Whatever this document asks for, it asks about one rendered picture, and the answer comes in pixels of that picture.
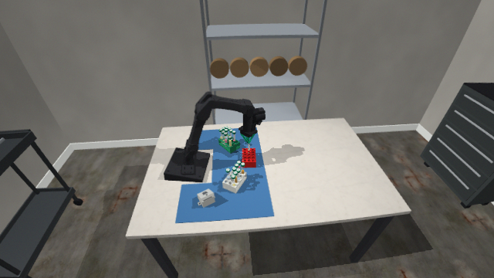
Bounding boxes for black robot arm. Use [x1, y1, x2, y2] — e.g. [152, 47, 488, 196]
[181, 91, 266, 175]

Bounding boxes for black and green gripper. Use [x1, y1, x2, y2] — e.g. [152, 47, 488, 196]
[239, 123, 257, 143]

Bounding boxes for green tube rack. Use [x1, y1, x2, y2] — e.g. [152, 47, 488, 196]
[218, 138, 240, 154]

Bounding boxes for blue bench mat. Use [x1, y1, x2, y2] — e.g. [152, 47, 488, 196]
[175, 128, 274, 223]

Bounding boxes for red tube rack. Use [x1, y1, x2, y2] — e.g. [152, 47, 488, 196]
[242, 148, 256, 168]

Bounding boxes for white test tube rack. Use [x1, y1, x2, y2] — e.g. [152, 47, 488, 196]
[222, 170, 247, 194]

